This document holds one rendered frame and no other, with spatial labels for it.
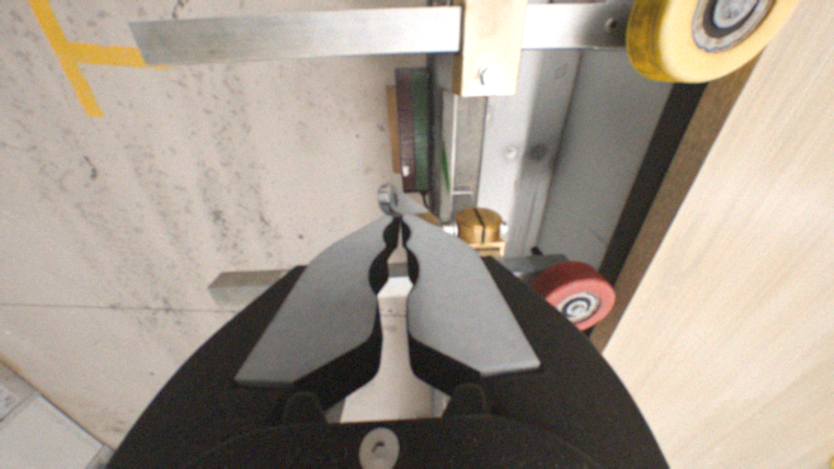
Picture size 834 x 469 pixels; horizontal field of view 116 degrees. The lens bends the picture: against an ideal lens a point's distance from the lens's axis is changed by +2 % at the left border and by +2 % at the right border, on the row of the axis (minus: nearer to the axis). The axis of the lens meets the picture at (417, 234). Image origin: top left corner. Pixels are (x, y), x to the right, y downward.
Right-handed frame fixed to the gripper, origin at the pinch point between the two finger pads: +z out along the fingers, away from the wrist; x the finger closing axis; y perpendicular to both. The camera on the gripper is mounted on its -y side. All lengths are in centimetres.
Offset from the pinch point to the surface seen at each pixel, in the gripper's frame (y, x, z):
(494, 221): 7.8, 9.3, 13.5
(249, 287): 15.0, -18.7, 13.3
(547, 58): -7.1, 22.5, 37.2
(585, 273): 12.4, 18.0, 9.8
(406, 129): 1.1, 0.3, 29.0
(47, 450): 224, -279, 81
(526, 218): 20.8, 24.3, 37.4
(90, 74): -10, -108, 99
